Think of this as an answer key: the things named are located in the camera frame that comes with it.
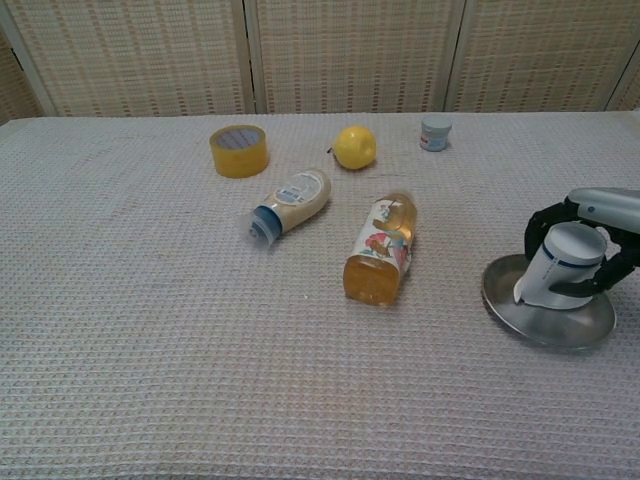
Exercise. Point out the sauce squeeze bottle blue cap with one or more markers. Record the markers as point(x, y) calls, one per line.
point(300, 200)

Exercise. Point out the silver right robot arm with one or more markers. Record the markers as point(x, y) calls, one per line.
point(610, 207)

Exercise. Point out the white waffle tablecloth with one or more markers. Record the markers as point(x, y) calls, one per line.
point(150, 325)

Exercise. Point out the white paper cup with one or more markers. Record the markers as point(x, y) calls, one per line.
point(570, 247)

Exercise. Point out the amber drink bottle cartoon label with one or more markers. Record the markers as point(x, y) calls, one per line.
point(382, 240)

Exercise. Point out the yellow adhesive tape roll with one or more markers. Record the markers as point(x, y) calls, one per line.
point(240, 160)

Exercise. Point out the round steel plate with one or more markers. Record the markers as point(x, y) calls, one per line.
point(560, 330)

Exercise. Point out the small white jar grey lid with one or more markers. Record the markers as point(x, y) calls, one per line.
point(435, 135)

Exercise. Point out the woven bamboo screen panel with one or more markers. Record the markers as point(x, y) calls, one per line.
point(15, 90)
point(629, 90)
point(135, 55)
point(540, 55)
point(355, 55)

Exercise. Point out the yellow apple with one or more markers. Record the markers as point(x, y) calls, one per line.
point(355, 147)

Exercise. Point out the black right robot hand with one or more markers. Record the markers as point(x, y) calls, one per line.
point(542, 217)

